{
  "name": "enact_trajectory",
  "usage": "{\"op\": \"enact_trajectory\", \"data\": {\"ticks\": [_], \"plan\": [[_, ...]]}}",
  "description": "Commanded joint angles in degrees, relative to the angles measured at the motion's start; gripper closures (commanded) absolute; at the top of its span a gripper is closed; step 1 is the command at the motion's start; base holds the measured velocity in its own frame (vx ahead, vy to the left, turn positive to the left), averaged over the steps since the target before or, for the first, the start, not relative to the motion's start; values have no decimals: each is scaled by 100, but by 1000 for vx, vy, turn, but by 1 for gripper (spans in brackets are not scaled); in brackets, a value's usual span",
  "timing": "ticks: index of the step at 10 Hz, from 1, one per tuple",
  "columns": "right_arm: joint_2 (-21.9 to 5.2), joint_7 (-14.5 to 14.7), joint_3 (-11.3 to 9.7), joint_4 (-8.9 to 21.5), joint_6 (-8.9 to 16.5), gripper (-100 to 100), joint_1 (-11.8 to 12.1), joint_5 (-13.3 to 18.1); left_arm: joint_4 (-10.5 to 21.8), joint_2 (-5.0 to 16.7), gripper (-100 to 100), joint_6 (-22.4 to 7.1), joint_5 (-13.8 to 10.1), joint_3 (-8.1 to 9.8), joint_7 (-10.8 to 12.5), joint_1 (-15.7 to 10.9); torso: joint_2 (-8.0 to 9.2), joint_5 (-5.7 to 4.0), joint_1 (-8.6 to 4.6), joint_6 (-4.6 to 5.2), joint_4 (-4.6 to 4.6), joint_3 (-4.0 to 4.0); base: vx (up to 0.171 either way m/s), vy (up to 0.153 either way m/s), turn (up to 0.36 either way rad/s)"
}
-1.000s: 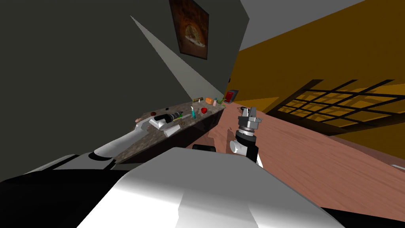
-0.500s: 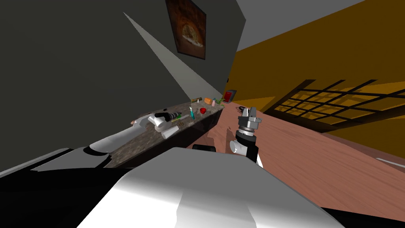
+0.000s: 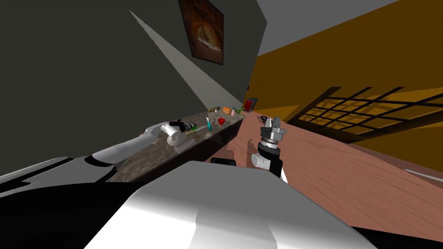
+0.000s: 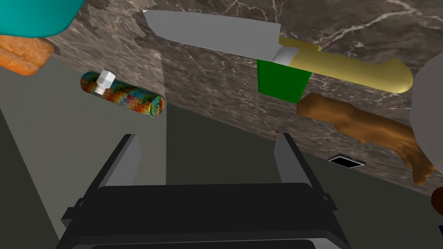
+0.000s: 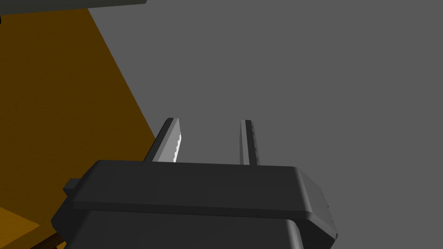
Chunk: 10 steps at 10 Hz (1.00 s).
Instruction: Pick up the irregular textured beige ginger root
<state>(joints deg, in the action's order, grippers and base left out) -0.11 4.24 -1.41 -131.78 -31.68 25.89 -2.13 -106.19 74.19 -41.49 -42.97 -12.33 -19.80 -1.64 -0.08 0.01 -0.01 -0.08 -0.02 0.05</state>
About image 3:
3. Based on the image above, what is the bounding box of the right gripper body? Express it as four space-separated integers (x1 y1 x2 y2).
260 125 288 142

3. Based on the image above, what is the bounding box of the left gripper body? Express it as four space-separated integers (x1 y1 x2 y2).
169 119 198 132

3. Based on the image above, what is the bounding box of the red and grey appliance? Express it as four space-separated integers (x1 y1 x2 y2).
243 98 259 114

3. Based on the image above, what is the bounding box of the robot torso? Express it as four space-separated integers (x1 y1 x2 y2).
83 157 379 249

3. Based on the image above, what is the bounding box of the brown framed wall picture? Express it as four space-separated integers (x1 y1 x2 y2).
178 0 225 66

